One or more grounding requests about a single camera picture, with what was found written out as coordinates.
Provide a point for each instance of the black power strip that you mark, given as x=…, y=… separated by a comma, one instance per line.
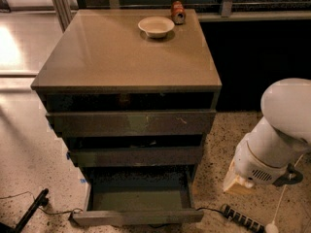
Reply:
x=241, y=219

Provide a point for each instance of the orange soda can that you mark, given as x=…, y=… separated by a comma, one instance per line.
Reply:
x=178, y=13

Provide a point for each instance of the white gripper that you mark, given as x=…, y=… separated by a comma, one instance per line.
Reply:
x=251, y=165

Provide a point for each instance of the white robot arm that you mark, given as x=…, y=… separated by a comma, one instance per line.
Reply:
x=267, y=154

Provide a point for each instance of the grey drawer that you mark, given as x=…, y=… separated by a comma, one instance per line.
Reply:
x=137, y=157
x=141, y=123
x=134, y=196

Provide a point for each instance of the grey bottom drawer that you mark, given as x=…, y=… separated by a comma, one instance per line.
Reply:
x=134, y=196

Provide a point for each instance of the grey top drawer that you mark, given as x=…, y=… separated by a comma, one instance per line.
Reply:
x=141, y=123

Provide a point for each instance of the white bowl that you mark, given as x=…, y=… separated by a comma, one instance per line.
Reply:
x=156, y=27

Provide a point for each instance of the grey middle drawer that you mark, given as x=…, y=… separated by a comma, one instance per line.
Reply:
x=137, y=157

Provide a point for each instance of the black stand leg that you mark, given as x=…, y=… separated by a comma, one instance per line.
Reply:
x=40, y=201

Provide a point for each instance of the grey drawer cabinet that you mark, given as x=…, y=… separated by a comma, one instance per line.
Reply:
x=105, y=63

